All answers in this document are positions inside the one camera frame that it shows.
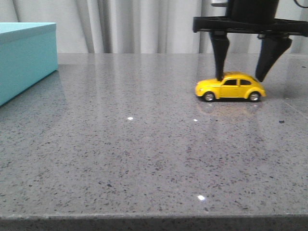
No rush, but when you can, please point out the light blue storage box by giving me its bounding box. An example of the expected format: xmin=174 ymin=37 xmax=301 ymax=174
xmin=0 ymin=22 xmax=58 ymax=104

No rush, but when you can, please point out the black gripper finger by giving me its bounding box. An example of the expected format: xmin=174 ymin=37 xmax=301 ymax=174
xmin=255 ymin=36 xmax=292 ymax=82
xmin=210 ymin=31 xmax=230 ymax=81

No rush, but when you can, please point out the grey pleated curtain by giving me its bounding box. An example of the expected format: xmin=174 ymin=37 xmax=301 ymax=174
xmin=0 ymin=0 xmax=308 ymax=54

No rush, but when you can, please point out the yellow toy beetle car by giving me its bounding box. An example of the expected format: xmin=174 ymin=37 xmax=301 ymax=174
xmin=195 ymin=72 xmax=266 ymax=102

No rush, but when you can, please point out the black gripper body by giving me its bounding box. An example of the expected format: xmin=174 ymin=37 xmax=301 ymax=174
xmin=192 ymin=0 xmax=308 ymax=37

